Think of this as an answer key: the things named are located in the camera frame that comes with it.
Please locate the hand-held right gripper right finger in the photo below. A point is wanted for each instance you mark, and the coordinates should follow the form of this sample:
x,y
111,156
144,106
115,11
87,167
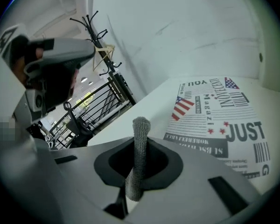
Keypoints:
x,y
189,195

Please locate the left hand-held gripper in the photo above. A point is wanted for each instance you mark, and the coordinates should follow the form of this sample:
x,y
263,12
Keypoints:
x,y
7,55

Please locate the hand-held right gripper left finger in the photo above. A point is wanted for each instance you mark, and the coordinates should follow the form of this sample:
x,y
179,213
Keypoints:
x,y
84,183

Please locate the grey knitted cloth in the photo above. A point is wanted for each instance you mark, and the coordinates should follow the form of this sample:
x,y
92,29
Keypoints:
x,y
140,148

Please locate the white printed cover book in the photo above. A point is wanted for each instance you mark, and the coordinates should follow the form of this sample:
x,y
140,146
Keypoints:
x,y
224,115

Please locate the person's head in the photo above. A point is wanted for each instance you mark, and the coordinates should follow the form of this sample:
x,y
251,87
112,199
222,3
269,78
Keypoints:
x,y
56,87

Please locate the black stand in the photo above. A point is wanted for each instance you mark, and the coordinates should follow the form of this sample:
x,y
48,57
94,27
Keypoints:
x,y
71,115

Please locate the black coat rack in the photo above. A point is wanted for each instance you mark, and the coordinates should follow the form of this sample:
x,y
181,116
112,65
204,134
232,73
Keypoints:
x,y
93,35

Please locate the black metal railing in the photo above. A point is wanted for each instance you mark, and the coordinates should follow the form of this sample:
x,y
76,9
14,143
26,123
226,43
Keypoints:
x,y
100,90

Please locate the wooden clothes hanger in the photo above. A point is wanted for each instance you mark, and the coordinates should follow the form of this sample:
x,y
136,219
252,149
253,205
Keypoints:
x,y
108,48

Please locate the grey head-mounted camera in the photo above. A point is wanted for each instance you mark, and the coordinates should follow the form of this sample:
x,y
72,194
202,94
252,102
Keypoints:
x,y
67,49

